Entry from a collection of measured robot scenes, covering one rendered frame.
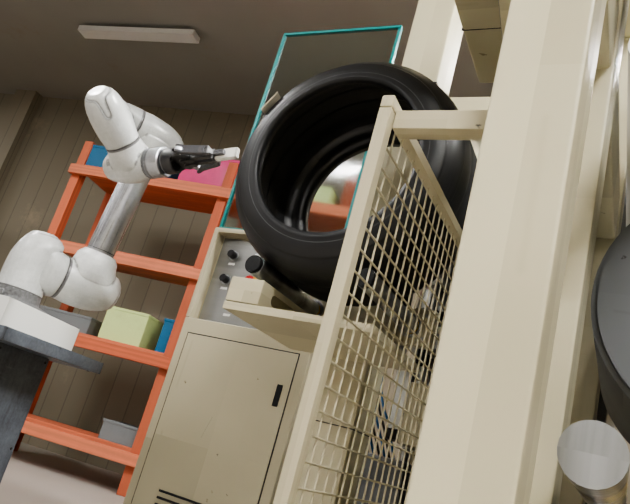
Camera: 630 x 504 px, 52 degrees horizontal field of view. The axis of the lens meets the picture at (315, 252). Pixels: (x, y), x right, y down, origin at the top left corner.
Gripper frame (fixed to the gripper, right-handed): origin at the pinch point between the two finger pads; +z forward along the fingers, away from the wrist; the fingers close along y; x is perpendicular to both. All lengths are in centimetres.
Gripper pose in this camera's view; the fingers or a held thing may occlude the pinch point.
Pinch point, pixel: (227, 154)
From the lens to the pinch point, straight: 181.4
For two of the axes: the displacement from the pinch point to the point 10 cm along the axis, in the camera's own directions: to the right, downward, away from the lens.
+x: -1.3, 9.2, -3.7
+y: 4.0, 3.9, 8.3
